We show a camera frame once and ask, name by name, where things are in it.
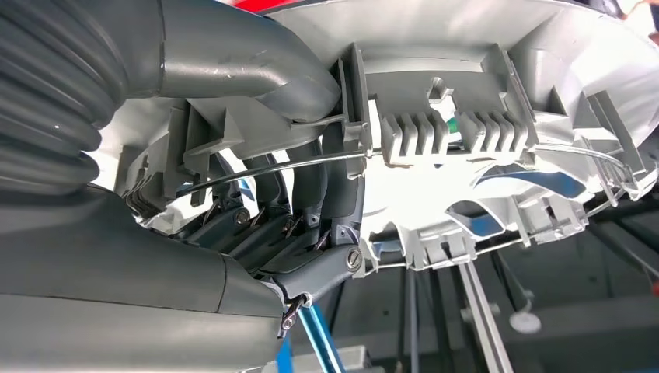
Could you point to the white round disc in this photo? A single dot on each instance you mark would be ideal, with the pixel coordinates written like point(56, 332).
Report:
point(525, 323)

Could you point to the red barrier belt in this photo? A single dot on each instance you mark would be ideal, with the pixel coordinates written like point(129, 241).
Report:
point(257, 5)

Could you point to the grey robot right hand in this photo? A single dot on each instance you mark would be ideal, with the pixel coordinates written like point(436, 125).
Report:
point(103, 283)

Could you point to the grey metal bar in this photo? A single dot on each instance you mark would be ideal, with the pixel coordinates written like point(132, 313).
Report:
point(484, 319)

